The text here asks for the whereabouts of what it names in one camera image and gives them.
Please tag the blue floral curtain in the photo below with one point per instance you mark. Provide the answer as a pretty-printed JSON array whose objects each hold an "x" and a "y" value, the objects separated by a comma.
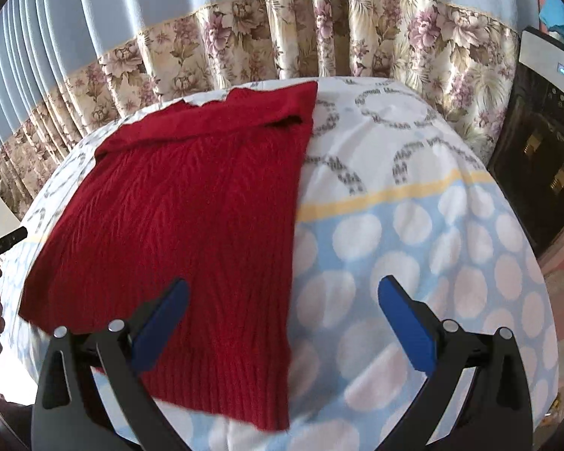
[{"x": 68, "y": 67}]

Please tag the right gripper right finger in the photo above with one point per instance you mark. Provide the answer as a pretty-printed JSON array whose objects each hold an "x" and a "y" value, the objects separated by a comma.
[{"x": 497, "y": 411}]

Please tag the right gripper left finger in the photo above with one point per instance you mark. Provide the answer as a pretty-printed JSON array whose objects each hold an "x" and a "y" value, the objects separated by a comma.
[{"x": 68, "y": 413}]

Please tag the white patterned bed sheet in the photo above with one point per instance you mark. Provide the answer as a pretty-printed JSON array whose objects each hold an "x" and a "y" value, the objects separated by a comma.
[{"x": 388, "y": 188}]

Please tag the red knitted sweater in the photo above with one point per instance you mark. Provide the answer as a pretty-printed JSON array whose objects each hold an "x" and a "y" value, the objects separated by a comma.
[{"x": 204, "y": 193}]

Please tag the dark wooden cabinet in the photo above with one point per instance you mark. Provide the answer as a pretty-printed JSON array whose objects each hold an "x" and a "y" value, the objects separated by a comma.
[{"x": 528, "y": 160}]

